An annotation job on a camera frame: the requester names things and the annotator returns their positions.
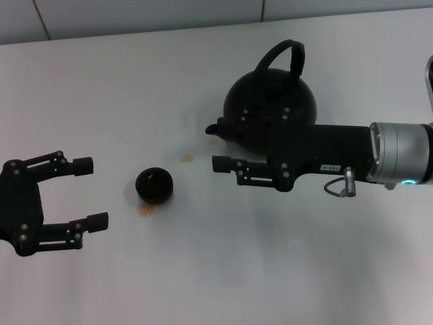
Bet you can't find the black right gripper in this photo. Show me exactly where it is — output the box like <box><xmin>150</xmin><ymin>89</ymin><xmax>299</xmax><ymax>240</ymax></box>
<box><xmin>211</xmin><ymin>107</ymin><xmax>373</xmax><ymax>193</ymax></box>

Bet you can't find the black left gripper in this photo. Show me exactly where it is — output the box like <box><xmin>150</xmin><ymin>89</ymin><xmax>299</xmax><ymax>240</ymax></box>
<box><xmin>0</xmin><ymin>150</ymin><xmax>110</xmax><ymax>257</ymax></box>

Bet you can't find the small dark teacup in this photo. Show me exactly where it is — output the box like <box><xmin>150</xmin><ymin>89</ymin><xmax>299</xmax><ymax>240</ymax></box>
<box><xmin>135</xmin><ymin>166</ymin><xmax>175</xmax><ymax>206</ymax></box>

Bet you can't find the black round teapot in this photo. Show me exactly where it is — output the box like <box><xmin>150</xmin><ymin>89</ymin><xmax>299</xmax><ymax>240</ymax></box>
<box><xmin>205</xmin><ymin>39</ymin><xmax>319</xmax><ymax>158</ymax></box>

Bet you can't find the grey right gripper cable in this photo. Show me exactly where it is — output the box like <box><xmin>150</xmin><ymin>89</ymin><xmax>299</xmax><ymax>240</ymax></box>
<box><xmin>323</xmin><ymin>165</ymin><xmax>358</xmax><ymax>198</ymax></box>

